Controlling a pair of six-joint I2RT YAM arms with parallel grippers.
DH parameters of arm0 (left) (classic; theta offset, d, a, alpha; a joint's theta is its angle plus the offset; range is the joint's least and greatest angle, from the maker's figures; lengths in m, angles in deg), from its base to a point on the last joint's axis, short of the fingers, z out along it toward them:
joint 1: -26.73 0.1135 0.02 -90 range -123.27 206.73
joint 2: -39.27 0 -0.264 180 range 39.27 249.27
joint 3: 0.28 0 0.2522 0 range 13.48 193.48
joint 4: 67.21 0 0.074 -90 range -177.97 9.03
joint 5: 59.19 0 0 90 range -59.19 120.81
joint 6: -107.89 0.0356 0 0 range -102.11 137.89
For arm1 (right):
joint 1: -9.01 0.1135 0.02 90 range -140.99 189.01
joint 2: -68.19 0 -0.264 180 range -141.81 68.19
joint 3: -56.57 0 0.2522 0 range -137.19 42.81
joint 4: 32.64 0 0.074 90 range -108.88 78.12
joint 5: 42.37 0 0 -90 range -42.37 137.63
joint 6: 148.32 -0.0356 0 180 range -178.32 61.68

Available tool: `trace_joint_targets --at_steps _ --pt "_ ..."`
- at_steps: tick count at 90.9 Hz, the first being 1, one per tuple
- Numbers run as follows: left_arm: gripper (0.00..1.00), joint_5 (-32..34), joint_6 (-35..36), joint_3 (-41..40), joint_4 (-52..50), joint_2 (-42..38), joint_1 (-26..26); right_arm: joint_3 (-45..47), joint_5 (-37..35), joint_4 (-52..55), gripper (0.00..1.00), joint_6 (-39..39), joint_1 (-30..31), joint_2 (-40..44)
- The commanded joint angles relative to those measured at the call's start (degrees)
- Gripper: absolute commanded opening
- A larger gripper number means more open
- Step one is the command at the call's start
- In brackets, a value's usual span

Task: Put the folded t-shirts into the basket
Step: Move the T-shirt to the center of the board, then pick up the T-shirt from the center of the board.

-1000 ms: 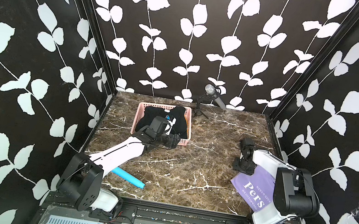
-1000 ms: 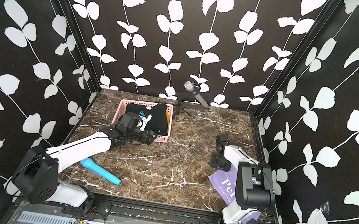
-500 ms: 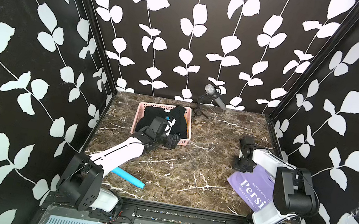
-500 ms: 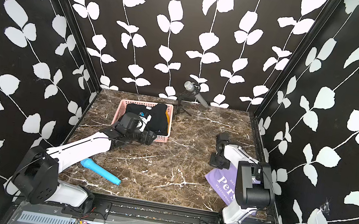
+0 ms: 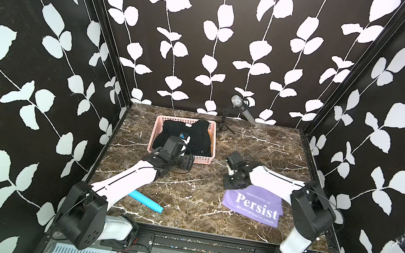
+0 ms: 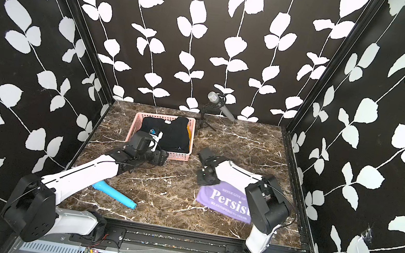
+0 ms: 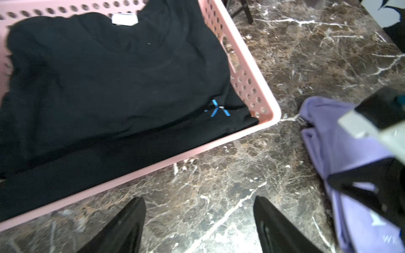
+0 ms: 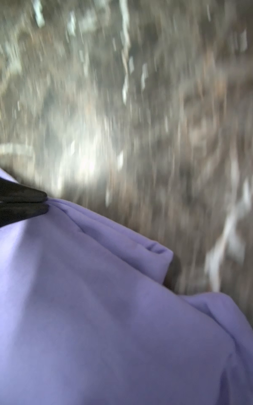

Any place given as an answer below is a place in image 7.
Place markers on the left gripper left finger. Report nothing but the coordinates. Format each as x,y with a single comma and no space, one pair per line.
123,233

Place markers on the black t-shirt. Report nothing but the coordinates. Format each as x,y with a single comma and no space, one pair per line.
90,101

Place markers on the purple t-shirt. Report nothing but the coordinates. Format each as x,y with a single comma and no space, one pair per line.
332,150

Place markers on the pink perforated plastic basket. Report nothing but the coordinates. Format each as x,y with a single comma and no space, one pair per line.
248,83

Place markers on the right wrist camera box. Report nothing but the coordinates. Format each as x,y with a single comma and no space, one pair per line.
381,116

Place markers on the black microphone tripod stand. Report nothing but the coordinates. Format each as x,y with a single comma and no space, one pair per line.
244,7

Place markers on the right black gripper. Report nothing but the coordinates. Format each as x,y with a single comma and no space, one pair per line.
379,186

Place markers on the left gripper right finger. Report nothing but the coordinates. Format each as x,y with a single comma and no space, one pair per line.
276,233

